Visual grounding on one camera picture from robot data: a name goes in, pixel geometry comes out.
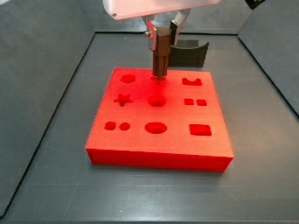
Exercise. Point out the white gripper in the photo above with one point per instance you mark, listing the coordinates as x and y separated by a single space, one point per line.
122 9

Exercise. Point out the dark three-prong peg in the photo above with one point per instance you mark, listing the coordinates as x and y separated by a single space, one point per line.
161 52

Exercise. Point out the black curved holder stand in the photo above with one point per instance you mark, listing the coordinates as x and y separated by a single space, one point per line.
188 53

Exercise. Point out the red shape-sorting block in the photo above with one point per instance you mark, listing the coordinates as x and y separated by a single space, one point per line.
160 123

